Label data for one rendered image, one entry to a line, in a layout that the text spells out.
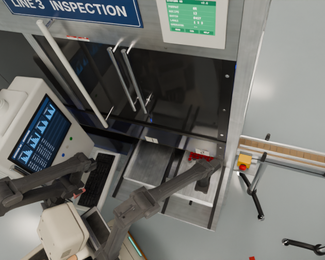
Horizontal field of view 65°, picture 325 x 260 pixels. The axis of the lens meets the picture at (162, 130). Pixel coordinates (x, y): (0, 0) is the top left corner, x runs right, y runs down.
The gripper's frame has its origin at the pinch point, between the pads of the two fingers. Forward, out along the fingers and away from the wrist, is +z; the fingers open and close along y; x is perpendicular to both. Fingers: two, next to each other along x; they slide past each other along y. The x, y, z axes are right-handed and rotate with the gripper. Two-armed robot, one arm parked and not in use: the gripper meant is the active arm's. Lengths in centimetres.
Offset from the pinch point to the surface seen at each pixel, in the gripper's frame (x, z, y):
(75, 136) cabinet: 90, -1, 14
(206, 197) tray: -1.4, 19.2, 5.7
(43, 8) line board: 66, -89, 11
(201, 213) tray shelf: -0.9, 21.0, -3.9
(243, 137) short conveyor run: -16.1, 4.2, 45.8
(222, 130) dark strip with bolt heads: -4.6, -28.5, 20.7
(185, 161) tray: 17.1, 15.7, 25.8
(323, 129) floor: -93, 84, 144
